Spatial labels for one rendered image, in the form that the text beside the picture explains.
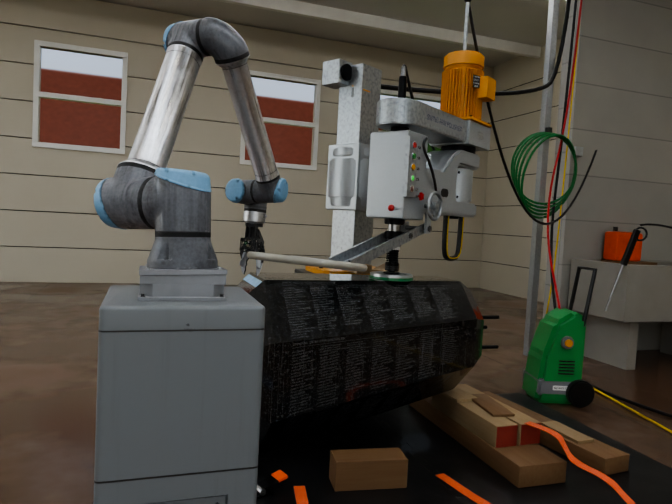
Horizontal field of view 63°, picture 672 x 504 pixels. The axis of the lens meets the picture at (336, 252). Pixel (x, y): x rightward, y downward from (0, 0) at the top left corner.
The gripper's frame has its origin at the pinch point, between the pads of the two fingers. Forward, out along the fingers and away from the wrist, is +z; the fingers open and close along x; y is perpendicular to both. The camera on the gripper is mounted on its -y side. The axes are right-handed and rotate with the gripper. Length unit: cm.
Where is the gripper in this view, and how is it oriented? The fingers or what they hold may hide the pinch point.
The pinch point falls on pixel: (251, 271)
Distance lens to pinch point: 228.1
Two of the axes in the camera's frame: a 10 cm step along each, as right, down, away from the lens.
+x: 9.9, 0.9, -1.3
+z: -0.9, 10.0, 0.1
